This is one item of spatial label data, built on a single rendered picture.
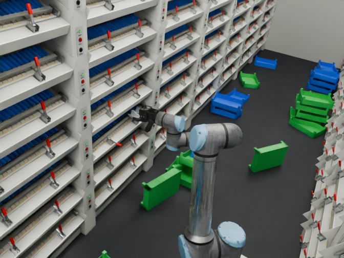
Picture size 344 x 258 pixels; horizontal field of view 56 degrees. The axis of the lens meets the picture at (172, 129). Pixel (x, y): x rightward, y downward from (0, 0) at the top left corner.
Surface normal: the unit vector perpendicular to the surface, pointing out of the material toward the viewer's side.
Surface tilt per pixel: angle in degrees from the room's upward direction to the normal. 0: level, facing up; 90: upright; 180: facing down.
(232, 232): 6
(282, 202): 0
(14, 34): 22
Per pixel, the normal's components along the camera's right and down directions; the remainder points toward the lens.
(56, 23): 0.43, -0.63
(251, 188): 0.11, -0.82
